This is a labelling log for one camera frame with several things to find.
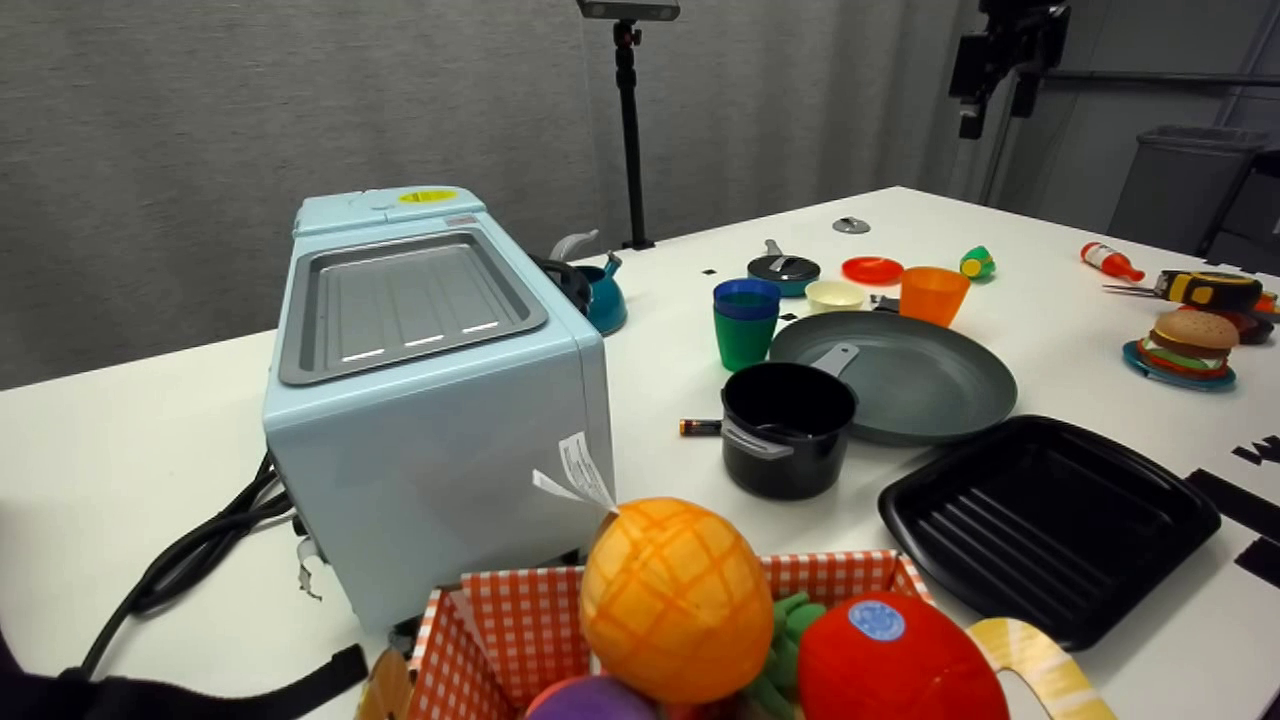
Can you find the black toy saucepan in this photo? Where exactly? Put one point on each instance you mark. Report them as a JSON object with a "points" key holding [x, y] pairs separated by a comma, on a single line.
{"points": [[787, 435]]}

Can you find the blue plastic cup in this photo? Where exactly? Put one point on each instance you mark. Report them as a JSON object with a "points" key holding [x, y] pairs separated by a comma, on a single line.
{"points": [[746, 297]]}

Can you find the red plush tomato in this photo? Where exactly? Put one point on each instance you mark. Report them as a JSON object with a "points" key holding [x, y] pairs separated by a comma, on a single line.
{"points": [[893, 667]]}

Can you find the black ridged grill tray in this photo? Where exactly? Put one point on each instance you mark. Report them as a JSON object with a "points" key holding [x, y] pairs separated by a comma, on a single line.
{"points": [[1046, 527]]}

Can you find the black tape strip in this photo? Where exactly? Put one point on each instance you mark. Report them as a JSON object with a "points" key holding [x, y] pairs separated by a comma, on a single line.
{"points": [[1232, 501], [1260, 562]]}

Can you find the red toy bottle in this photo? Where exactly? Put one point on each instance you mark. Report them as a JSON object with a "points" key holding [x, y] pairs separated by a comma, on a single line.
{"points": [[1110, 261]]}

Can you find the grey backdrop curtain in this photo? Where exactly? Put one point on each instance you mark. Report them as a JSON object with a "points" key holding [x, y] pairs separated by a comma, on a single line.
{"points": [[403, 105]]}

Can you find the orange plush fruit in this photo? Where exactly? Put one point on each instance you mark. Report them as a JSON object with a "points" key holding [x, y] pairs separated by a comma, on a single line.
{"points": [[674, 602]]}

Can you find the black yellow toy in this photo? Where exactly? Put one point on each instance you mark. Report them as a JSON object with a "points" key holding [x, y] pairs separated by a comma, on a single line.
{"points": [[1214, 288]]}

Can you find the red checkered basket box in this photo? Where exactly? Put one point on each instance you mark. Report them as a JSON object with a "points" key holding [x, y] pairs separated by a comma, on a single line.
{"points": [[495, 620]]}

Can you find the small teal frying pan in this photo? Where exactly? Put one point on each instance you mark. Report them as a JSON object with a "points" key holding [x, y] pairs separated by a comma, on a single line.
{"points": [[787, 268]]}

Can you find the green plush vegetable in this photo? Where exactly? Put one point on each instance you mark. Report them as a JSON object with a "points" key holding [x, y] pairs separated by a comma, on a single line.
{"points": [[790, 652]]}

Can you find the purple plush fruit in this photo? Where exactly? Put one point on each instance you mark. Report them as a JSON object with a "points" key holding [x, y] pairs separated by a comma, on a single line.
{"points": [[584, 701]]}

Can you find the teal toy kettle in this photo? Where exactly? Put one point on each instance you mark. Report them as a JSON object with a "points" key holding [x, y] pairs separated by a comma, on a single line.
{"points": [[600, 297]]}

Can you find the black camera on stand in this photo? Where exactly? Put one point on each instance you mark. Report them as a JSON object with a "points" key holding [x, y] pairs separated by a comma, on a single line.
{"points": [[624, 9]]}

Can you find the dark grey-green plate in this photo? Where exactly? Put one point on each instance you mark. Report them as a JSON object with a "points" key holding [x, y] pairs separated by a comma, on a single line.
{"points": [[922, 380]]}

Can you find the small orange-red plate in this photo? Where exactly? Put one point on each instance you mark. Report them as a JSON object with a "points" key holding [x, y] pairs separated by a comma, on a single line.
{"points": [[874, 268]]}

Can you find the light blue toaster oven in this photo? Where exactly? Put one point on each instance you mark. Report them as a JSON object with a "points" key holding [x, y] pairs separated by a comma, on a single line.
{"points": [[441, 452]]}

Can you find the small grey disc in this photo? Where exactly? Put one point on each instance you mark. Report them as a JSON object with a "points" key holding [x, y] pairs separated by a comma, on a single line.
{"points": [[849, 225]]}

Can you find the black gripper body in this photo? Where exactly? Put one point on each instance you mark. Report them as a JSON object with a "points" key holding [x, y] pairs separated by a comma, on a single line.
{"points": [[1014, 34]]}

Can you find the grey bin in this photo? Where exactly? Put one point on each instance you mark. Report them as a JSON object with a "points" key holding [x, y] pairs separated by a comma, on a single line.
{"points": [[1183, 184]]}

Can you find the translucent orange cup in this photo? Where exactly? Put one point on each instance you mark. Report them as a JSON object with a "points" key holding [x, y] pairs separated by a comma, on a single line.
{"points": [[935, 297]]}

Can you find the cream bowl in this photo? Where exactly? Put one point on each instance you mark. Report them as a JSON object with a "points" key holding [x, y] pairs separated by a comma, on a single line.
{"points": [[836, 293]]}

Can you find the black tripod stand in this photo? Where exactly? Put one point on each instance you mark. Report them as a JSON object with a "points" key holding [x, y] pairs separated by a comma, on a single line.
{"points": [[630, 134]]}

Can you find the small teal plate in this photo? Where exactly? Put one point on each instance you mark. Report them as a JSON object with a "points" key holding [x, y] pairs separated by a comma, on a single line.
{"points": [[1175, 378]]}

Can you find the green plastic cup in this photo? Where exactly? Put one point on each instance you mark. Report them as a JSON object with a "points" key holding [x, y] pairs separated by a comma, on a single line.
{"points": [[742, 346]]}

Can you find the toy burger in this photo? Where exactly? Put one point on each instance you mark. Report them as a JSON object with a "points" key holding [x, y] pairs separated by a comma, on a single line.
{"points": [[1191, 341]]}

